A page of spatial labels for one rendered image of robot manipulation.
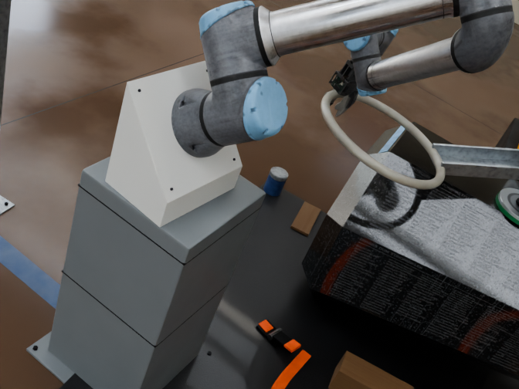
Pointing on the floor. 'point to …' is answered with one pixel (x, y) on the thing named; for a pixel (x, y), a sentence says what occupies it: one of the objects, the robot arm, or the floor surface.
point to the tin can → (276, 181)
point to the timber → (363, 376)
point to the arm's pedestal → (141, 285)
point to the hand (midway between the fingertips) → (334, 109)
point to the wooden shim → (306, 218)
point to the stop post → (4, 72)
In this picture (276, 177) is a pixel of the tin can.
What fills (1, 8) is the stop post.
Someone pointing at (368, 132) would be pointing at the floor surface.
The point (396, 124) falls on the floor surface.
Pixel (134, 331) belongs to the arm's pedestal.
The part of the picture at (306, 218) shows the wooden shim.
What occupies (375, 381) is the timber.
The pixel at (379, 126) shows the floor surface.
